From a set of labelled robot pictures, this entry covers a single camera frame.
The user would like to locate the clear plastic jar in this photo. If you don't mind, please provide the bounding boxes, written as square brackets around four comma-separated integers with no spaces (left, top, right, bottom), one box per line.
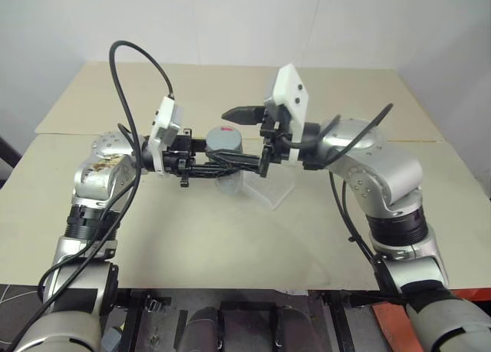
[213,152,246,196]

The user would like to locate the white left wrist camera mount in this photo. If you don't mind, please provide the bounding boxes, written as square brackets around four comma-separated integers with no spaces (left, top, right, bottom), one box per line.
[147,95,184,176]

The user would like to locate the orange red strip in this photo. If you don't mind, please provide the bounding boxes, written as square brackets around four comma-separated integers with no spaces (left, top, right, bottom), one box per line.
[369,301,423,352]

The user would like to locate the black metal frame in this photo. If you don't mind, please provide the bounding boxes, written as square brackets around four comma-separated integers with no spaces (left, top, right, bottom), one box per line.
[100,288,384,352]

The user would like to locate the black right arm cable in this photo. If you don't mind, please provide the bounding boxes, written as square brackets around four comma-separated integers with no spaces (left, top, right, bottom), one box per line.
[282,102,408,304]

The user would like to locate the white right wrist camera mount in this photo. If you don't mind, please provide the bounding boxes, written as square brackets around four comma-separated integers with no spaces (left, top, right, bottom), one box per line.
[263,63,310,165]

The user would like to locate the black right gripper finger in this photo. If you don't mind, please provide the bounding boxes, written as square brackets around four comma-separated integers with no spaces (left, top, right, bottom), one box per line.
[221,105,266,127]
[209,144,270,179]

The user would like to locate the grey jar lid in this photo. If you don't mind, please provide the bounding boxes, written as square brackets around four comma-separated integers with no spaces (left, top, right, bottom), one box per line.
[205,125,245,156]

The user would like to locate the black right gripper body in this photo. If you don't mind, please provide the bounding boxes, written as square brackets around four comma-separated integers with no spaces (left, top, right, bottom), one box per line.
[259,106,304,165]

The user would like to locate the black mat with white lines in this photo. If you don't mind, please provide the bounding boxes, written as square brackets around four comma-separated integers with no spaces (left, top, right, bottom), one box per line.
[0,284,44,332]

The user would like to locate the dark rounded shape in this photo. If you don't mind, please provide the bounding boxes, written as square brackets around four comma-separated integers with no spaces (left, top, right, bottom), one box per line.
[183,307,226,352]

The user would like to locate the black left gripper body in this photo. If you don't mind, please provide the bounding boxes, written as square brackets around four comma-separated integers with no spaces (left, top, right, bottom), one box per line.
[163,127,197,190]

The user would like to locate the orange table edge rail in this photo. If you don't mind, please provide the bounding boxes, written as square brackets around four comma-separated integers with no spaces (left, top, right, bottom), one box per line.
[446,288,491,304]

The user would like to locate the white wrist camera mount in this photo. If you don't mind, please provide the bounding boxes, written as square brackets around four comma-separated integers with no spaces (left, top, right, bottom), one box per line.
[263,63,310,165]
[147,95,184,176]

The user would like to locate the clear plastic box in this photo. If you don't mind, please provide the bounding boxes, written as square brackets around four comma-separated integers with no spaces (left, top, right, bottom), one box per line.
[241,166,297,212]

